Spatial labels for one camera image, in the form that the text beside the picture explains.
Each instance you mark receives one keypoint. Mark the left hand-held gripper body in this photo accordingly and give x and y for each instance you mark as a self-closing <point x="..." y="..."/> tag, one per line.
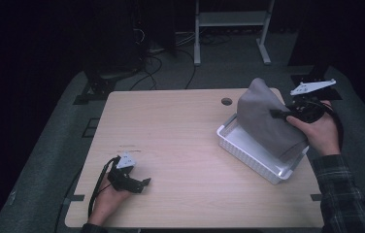
<point x="122" y="178"/>

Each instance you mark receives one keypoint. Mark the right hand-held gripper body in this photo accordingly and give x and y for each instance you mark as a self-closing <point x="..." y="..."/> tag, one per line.
<point x="306" y="110"/>

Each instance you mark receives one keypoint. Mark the grey cloth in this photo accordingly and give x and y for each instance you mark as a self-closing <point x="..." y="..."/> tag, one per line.
<point x="261" y="116"/>

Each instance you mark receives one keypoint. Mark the white plastic basket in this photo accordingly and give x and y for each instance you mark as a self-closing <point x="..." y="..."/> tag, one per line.
<point x="251" y="145"/>

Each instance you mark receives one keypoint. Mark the person's right hand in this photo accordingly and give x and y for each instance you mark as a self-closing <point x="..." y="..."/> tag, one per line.
<point x="321" y="136"/>

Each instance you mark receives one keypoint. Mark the person's left hand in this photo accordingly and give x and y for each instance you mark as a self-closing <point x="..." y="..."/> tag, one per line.
<point x="106" y="204"/>

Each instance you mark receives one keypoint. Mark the black stand base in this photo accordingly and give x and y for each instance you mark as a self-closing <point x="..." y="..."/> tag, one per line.
<point x="101" y="82"/>

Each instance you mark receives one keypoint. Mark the white metal stand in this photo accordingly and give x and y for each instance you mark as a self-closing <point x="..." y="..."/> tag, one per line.
<point x="232" y="18"/>

